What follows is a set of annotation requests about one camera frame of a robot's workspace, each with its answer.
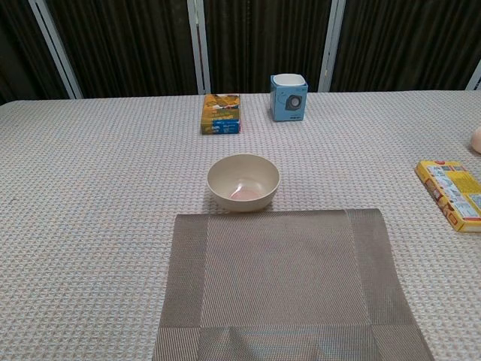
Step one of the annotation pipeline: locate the black curtain backdrop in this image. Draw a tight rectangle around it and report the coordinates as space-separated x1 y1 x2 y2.
0 0 481 106

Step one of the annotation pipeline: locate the yellow printed box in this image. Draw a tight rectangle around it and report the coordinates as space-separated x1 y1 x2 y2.
414 159 481 233

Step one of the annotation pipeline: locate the brown woven placemat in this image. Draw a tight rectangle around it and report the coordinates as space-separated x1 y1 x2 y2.
152 208 435 361

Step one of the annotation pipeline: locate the light brown bowl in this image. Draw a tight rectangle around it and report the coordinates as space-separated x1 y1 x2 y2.
207 153 282 214

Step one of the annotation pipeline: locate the light blue speaker box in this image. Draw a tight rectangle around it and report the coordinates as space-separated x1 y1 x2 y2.
270 74 309 123

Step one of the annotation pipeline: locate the grey metal partition post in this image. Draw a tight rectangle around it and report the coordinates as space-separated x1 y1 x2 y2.
28 0 83 100
186 0 211 96
464 59 481 91
317 0 346 93

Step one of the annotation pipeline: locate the orange and blue carton box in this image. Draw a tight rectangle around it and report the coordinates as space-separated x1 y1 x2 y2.
200 93 242 135

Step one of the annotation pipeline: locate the beige woven tablecloth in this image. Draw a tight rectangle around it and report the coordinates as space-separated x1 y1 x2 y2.
0 89 481 361

